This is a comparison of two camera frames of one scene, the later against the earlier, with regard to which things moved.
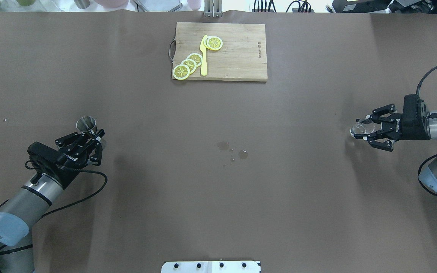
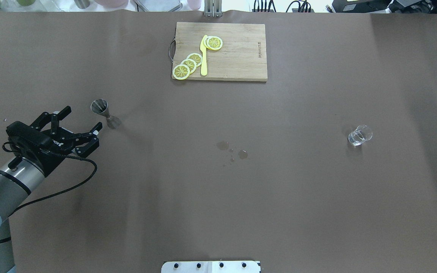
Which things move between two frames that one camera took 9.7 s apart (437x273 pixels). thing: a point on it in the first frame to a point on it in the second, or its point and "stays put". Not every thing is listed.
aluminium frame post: (213, 8) stays put
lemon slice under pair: (204, 42) stays put
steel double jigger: (87, 124) to (100, 105)
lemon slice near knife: (196, 57) stays put
